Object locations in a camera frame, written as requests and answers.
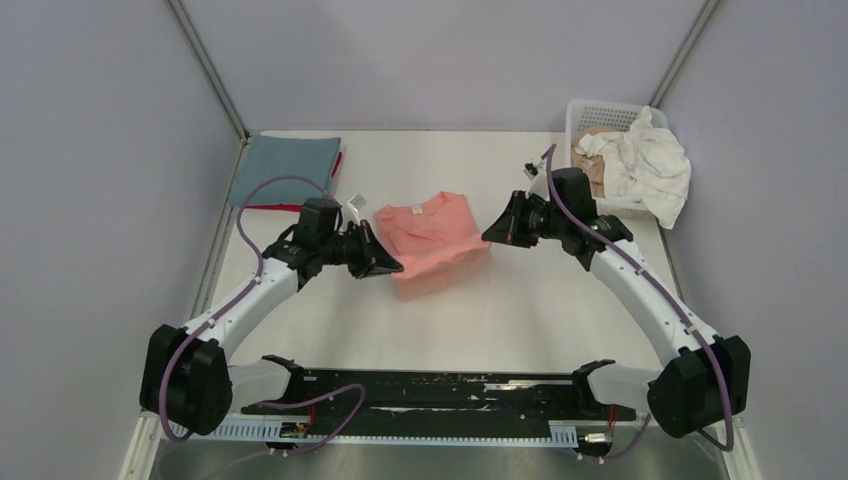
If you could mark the beige crumpled t-shirt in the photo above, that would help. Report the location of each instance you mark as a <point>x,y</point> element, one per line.
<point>590,151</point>

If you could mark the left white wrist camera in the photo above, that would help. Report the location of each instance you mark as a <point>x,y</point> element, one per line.
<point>352,209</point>

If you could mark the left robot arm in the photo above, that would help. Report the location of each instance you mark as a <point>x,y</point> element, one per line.
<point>188,380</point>

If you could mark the folded grey-blue t-shirt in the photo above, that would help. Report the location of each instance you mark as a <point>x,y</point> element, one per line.
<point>285,171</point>

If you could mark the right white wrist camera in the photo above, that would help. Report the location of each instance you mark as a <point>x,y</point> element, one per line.
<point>534,168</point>

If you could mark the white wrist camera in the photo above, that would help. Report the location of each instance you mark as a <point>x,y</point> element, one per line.
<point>352,209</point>
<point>534,168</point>

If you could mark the salmon pink t-shirt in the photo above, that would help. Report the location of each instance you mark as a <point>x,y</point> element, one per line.
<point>438,243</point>

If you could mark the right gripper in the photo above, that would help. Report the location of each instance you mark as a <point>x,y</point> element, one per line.
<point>507,228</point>

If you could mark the white slotted cable duct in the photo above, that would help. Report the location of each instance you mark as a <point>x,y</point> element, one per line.
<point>285,429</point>

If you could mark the white crumpled t-shirt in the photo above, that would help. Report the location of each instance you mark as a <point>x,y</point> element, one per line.
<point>651,167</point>

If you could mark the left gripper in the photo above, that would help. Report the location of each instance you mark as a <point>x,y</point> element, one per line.
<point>382,261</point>

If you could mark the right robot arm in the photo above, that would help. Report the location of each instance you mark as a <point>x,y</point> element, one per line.
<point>704,376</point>

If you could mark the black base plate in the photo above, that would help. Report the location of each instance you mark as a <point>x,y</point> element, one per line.
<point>409,402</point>

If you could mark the white plastic laundry basket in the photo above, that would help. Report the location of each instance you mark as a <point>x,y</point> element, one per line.
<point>595,116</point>

